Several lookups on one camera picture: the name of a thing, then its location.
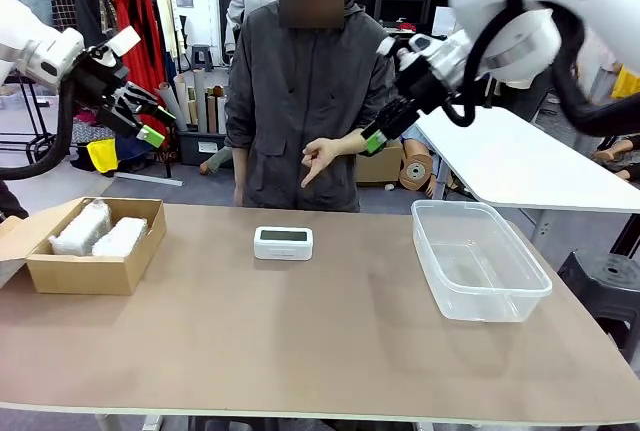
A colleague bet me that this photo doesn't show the beige paper roll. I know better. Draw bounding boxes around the beige paper roll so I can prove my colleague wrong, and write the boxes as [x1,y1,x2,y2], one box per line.
[172,75,195,127]

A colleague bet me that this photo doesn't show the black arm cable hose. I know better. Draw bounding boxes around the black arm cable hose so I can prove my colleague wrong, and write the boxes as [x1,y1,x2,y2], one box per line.
[442,0,640,137]
[0,78,76,182]

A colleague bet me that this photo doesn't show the person's right forearm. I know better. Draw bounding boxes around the person's right forearm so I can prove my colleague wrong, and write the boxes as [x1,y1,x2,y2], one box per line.
[233,146,250,190]

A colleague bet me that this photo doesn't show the mannequin arm with grey sleeve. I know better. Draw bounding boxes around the mannequin arm with grey sleeve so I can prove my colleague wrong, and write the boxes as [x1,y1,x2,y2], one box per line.
[199,145,235,176]

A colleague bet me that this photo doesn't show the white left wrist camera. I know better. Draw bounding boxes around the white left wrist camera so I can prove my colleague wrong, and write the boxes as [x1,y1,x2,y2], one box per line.
[107,25,142,58]

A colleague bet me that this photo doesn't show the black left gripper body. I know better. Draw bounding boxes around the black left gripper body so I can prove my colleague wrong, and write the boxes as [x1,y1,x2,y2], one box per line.
[74,49,131,116]

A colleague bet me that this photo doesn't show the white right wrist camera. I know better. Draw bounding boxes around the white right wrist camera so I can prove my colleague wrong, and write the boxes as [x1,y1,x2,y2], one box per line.
[375,35,401,57]

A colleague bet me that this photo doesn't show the black clothes rack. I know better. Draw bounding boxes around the black clothes rack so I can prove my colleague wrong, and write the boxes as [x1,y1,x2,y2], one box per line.
[0,0,176,180]

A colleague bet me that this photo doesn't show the person's left hand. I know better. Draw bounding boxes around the person's left hand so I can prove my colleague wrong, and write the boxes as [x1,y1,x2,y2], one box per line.
[299,138,351,189]

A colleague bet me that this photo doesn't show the person's left forearm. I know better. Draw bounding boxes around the person's left forearm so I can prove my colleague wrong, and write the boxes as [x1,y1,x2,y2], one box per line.
[339,128,374,157]

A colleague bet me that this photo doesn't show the black storage bin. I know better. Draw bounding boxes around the black storage bin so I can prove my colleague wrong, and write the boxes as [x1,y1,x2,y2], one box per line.
[178,129,231,167]

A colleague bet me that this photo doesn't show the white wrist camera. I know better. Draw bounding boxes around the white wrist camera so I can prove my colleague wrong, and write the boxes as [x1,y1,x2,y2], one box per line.
[107,25,142,58]
[375,35,401,57]

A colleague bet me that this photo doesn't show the white table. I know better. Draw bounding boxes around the white table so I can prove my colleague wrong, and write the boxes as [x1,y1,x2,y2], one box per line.
[414,103,640,252]

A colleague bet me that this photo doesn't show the small black stool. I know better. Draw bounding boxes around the small black stool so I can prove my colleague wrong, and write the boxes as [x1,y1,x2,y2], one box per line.
[191,44,214,72]

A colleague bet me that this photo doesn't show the tall white paper roll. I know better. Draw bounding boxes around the tall white paper roll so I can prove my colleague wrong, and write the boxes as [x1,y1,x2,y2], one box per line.
[193,68,209,135]

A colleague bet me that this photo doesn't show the brown cardboard spool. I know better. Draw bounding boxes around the brown cardboard spool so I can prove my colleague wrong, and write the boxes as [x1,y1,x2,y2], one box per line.
[398,140,435,195]

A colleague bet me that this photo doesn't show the yellow cloth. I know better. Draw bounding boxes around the yellow cloth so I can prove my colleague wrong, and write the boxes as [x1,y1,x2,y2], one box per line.
[87,138,120,175]

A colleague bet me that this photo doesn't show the patterned fabric pile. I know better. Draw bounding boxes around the patterned fabric pile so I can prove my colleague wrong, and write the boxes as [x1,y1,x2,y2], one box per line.
[72,118,119,145]

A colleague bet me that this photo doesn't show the white digital clock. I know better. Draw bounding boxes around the white digital clock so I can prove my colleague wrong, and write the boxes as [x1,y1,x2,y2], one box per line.
[253,225,315,261]

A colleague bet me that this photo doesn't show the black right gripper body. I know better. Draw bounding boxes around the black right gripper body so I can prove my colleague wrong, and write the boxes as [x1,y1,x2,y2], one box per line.
[394,52,462,116]

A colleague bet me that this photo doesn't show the yellow garment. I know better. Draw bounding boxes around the yellow garment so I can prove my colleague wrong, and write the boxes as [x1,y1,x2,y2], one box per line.
[609,64,640,100]

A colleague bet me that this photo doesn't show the grey paper roll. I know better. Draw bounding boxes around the grey paper roll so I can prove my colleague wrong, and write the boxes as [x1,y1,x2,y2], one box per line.
[158,81,189,132]

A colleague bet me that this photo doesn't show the red hanging dress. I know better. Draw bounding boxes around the red hanging dress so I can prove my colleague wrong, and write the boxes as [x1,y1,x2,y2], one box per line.
[110,0,169,142]

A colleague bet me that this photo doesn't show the cream hanging garment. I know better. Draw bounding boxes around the cream hanging garment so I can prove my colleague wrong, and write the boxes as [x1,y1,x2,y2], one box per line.
[153,0,181,60]

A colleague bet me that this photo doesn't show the open brown carton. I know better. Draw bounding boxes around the open brown carton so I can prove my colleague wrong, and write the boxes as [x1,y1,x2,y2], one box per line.
[354,140,405,187]

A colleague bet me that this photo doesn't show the large black plastic stool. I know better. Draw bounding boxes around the large black plastic stool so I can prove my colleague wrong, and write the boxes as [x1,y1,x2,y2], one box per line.
[555,249,640,365]

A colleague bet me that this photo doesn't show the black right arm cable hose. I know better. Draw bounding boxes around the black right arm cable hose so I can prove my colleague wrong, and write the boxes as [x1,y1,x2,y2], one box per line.
[442,0,640,137]

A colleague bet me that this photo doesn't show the bare mannequin legs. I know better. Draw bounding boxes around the bare mannequin legs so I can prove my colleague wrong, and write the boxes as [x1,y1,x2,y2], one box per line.
[592,133,640,182]

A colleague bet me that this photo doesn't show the person in grey jacket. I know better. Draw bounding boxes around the person in grey jacket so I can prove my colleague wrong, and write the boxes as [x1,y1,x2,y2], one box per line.
[223,0,401,213]

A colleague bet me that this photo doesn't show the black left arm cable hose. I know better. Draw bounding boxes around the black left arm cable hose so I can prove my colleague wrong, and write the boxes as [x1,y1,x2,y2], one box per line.
[0,78,76,182]

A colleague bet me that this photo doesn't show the bubble clock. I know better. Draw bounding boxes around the bubble clock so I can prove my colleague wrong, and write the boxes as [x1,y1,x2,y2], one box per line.
[47,199,113,257]
[91,216,150,258]

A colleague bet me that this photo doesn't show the bystander in black clothes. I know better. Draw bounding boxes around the bystander in black clothes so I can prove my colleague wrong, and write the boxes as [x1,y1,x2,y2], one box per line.
[0,175,30,225]

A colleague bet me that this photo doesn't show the brown cardboard box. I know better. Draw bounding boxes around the brown cardboard box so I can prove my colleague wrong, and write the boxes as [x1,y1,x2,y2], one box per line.
[0,195,168,297]

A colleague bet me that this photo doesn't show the white monitor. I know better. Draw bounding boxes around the white monitor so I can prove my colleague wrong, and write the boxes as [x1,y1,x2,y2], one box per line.
[430,5,459,37]

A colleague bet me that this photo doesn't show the long metal bar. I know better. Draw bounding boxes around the long metal bar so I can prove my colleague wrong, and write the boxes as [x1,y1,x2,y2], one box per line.
[114,170,185,187]

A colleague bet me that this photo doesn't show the clear plastic container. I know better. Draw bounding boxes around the clear plastic container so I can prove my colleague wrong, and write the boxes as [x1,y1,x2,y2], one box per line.
[410,199,554,324]

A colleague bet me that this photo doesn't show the black hanging garment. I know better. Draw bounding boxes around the black hanging garment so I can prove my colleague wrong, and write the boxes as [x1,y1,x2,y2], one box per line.
[74,0,114,35]

